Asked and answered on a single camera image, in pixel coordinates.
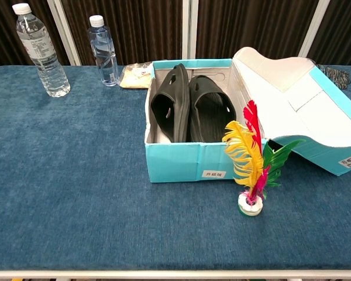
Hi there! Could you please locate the large clear water bottle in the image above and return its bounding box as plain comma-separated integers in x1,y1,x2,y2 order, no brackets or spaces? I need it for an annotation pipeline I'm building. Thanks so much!
11,2,71,98

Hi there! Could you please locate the white partition post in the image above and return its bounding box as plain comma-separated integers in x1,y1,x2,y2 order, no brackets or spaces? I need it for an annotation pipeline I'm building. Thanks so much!
299,0,331,58
182,0,198,61
46,0,82,66

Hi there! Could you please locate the small blue-tinted water bottle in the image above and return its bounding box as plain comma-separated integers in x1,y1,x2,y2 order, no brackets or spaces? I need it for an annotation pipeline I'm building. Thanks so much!
87,15,119,87

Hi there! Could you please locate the dark patterned cloth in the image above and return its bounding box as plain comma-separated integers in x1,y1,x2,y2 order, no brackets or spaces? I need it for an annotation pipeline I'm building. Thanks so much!
317,64,351,88

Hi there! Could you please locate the black rubber slipper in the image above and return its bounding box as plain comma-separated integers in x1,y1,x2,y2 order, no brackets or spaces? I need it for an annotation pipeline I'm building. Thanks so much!
188,75,237,143
150,63,191,143

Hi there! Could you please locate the clear plastic snack bag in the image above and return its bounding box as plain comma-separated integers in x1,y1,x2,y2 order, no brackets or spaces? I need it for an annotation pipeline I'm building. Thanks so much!
119,61,154,88

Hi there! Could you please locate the dark brown partition panel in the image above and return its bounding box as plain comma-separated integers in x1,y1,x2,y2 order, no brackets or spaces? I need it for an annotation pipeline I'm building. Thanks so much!
308,0,351,66
195,0,321,59
60,0,184,66
0,0,71,73

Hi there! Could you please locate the light blue shoe box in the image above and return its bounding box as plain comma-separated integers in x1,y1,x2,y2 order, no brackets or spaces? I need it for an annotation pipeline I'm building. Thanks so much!
144,47,351,184

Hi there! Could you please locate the colourful feather shuttlecock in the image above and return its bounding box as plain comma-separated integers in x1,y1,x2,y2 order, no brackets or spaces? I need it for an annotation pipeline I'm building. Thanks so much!
222,100,307,217

